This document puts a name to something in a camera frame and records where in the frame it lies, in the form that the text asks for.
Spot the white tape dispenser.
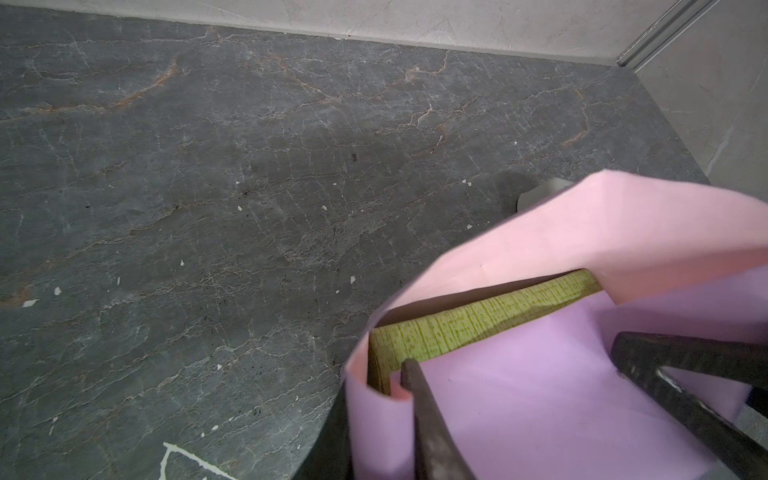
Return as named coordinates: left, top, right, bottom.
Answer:
left=516, top=178, right=573, bottom=213

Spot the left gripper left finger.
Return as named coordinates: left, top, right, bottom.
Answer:
left=292, top=385, right=354, bottom=480

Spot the pink wrapping paper sheet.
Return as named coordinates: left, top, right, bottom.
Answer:
left=369, top=171, right=767, bottom=479

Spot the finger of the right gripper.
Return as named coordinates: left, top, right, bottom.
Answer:
left=610, top=331, right=767, bottom=479

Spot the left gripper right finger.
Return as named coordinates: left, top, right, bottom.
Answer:
left=400, top=358, right=476, bottom=480

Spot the green gift box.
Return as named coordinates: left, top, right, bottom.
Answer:
left=367, top=270, right=602, bottom=395

